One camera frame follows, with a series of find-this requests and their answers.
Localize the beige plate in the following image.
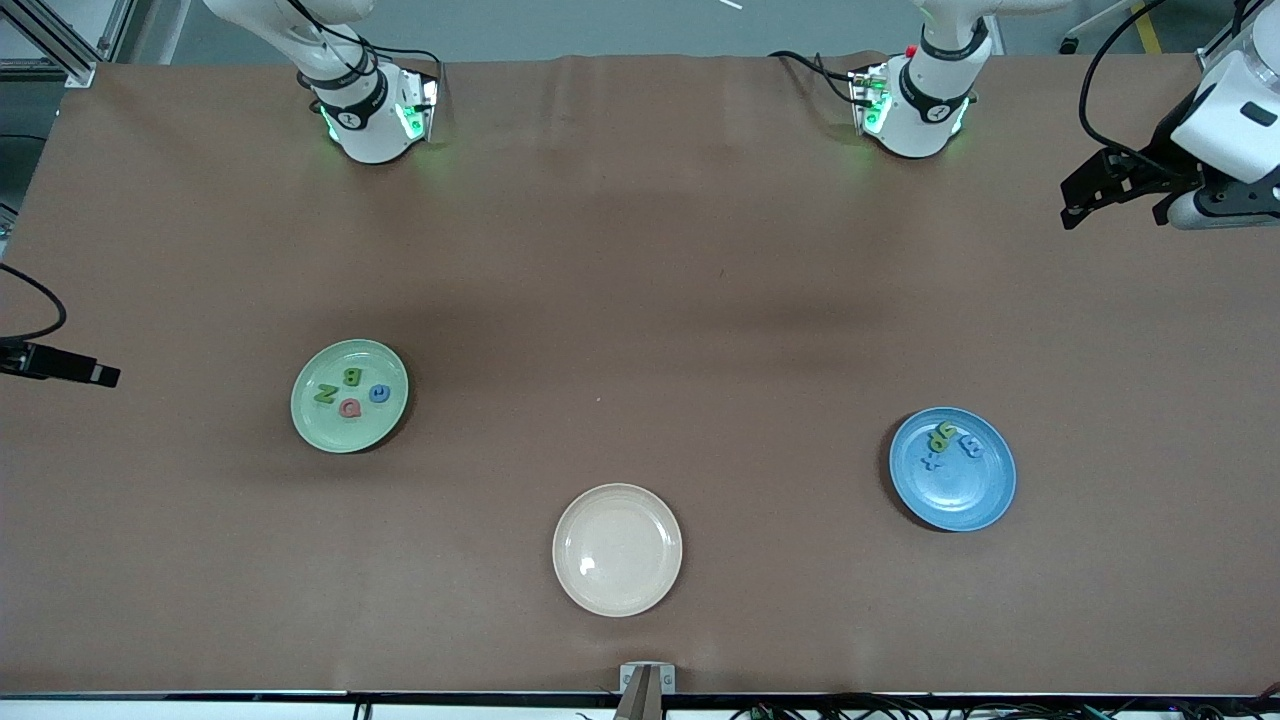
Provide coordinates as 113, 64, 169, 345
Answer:
552, 483, 684, 618

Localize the black left base cable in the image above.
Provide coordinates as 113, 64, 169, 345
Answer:
768, 48, 863, 103

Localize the silver right base connector box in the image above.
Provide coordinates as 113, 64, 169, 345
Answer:
395, 65, 443, 143

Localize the silver left base connector box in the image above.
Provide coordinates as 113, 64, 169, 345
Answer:
848, 62, 894, 136

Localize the tan camera mount pole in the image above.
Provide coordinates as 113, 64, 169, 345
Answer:
612, 668, 666, 720

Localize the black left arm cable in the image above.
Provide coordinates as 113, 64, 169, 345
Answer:
1078, 0, 1201, 181

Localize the black right base cable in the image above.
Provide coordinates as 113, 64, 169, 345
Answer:
330, 28, 443, 67

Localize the brown table cover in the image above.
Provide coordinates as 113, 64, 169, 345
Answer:
0, 52, 1280, 696

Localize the light green plate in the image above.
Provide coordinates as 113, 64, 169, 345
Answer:
290, 339, 410, 455

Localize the aluminium frame profile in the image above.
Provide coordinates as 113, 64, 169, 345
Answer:
1195, 0, 1263, 73
0, 0, 136, 89

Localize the silver base connector box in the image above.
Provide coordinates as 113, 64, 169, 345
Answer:
395, 65, 443, 143
848, 62, 894, 136

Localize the white table edge rail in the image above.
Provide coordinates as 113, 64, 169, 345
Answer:
0, 696, 1280, 720

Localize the black base cable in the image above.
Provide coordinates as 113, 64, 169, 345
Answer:
330, 28, 443, 67
768, 48, 863, 103

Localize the blue plate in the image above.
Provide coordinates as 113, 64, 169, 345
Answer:
889, 406, 1018, 533

